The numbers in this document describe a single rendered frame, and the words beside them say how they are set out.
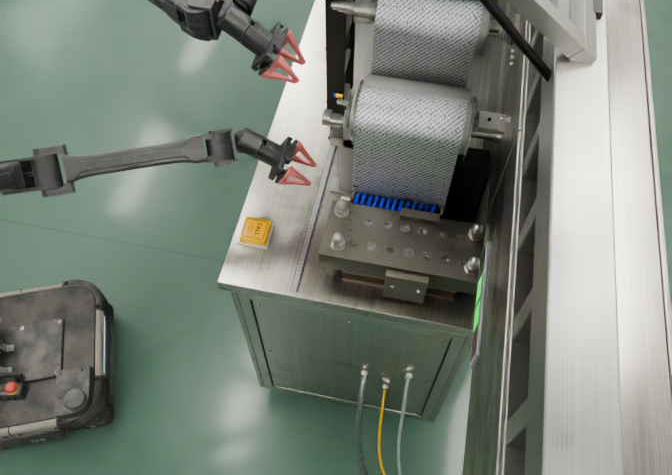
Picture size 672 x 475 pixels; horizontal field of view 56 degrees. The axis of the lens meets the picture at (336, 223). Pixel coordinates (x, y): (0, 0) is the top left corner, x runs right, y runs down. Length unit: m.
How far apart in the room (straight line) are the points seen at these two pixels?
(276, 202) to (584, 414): 1.18
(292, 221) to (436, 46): 0.59
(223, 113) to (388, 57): 1.74
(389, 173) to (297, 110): 0.53
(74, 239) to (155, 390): 0.80
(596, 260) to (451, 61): 0.84
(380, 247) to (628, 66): 0.65
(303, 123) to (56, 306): 1.16
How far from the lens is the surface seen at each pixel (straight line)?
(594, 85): 1.02
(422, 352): 1.76
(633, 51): 1.46
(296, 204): 1.73
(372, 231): 1.53
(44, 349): 2.44
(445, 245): 1.53
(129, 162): 1.50
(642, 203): 1.20
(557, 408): 0.74
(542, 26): 1.01
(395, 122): 1.40
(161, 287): 2.71
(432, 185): 1.53
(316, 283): 1.61
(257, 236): 1.66
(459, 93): 1.55
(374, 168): 1.51
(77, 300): 2.50
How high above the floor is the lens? 2.33
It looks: 57 degrees down
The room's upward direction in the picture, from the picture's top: straight up
